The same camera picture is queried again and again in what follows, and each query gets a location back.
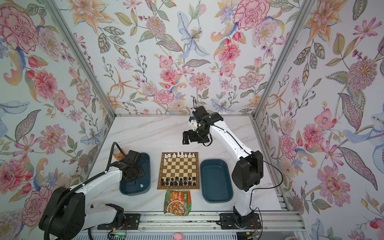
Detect teal plastic bin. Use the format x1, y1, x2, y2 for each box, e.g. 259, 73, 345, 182
200, 159, 234, 204
120, 153, 151, 196

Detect left teal plastic bin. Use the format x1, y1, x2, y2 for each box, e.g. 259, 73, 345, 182
120, 153, 151, 196

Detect white chess piece row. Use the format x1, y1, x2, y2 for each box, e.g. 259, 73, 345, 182
162, 152, 198, 159

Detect right teal plastic bin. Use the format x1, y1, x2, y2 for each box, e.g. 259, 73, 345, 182
200, 159, 234, 204

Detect wooden chess board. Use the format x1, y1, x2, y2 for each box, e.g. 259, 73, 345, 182
157, 153, 200, 190

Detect instant noodle snack packet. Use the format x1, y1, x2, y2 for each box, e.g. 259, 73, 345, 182
164, 190, 192, 216

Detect orange soda can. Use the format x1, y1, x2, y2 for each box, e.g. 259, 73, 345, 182
113, 147, 126, 161

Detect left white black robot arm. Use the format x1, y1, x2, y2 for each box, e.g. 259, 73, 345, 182
39, 142, 151, 240

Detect pink round object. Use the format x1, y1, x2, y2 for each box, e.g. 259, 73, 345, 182
173, 233, 185, 240

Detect black chess piece rows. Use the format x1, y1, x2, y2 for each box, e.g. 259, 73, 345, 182
160, 177, 198, 187

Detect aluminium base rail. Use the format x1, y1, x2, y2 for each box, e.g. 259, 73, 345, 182
47, 211, 307, 233

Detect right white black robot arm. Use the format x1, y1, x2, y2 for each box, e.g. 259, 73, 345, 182
183, 106, 281, 229

